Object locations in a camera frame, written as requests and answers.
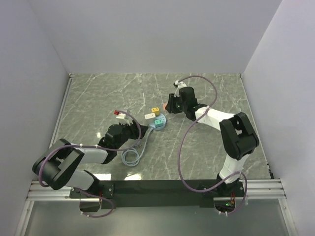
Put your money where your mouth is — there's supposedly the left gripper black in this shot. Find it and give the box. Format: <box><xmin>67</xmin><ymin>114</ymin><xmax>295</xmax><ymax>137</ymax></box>
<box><xmin>115</xmin><ymin>119</ymin><xmax>149</xmax><ymax>150</ymax></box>

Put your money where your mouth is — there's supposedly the round blue power strip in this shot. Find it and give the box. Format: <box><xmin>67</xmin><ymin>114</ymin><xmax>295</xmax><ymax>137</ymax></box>
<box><xmin>149</xmin><ymin>114</ymin><xmax>166</xmax><ymax>131</ymax></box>

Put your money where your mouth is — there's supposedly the yellow charger plug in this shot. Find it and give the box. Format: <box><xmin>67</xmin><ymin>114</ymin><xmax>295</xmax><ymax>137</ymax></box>
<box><xmin>151</xmin><ymin>107</ymin><xmax>160</xmax><ymax>116</ymax></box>

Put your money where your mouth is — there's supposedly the white charger plug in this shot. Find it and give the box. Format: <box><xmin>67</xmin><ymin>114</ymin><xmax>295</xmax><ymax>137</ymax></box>
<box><xmin>144</xmin><ymin>113</ymin><xmax>156</xmax><ymax>120</ymax></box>

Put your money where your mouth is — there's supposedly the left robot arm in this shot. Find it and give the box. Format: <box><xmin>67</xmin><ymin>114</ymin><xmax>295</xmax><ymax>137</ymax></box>
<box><xmin>32</xmin><ymin>121</ymin><xmax>149</xmax><ymax>198</ymax></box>

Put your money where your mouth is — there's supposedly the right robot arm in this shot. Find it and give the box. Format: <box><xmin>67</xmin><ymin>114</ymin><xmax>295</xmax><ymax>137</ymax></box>
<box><xmin>165</xmin><ymin>82</ymin><xmax>259</xmax><ymax>196</ymax></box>

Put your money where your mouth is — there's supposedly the teal usb charger plug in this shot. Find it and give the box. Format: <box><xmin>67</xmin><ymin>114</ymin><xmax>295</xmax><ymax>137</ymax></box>
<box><xmin>154</xmin><ymin>118</ymin><xmax>164</xmax><ymax>128</ymax></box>

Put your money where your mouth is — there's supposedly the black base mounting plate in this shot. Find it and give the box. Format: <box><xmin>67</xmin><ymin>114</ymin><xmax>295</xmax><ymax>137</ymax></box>
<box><xmin>68</xmin><ymin>179</ymin><xmax>247</xmax><ymax>209</ymax></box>

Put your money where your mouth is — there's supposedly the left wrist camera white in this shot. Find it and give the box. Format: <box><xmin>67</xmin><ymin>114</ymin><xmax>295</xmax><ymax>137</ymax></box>
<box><xmin>114</xmin><ymin>110</ymin><xmax>130</xmax><ymax>123</ymax></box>

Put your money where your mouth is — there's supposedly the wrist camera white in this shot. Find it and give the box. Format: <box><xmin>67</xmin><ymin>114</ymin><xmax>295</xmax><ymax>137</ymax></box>
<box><xmin>114</xmin><ymin>110</ymin><xmax>130</xmax><ymax>123</ymax></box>
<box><xmin>173</xmin><ymin>80</ymin><xmax>187</xmax><ymax>90</ymax></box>

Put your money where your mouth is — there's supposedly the blue power strip cord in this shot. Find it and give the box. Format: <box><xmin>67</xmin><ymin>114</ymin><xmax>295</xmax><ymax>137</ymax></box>
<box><xmin>122</xmin><ymin>127</ymin><xmax>155</xmax><ymax>167</ymax></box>

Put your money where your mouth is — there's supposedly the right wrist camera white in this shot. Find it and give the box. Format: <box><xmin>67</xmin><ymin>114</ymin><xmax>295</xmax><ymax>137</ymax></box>
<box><xmin>173</xmin><ymin>80</ymin><xmax>187</xmax><ymax>90</ymax></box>

